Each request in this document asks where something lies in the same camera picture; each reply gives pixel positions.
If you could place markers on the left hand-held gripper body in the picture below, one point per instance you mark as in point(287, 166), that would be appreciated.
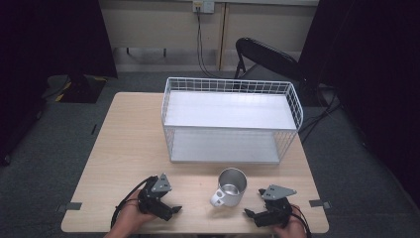
point(155, 201)

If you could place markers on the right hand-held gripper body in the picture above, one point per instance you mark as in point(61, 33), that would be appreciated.
point(275, 208)

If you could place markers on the person's right hand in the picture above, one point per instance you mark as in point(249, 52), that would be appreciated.
point(290, 228)

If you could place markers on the person's left hand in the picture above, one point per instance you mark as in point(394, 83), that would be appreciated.
point(132, 214)

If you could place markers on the grey tape strip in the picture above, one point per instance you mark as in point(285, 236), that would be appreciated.
point(319, 203)
point(70, 207)

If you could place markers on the small black tape strip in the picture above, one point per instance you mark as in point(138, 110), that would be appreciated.
point(94, 129)

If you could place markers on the black folding chair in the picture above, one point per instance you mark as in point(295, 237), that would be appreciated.
point(267, 58)

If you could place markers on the dark stand base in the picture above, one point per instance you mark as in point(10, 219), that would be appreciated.
point(79, 87)

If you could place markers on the black curtain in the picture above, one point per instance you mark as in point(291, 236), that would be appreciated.
point(43, 49)
point(373, 82)

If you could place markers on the white wall socket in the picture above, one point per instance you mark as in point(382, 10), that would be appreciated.
point(203, 6)

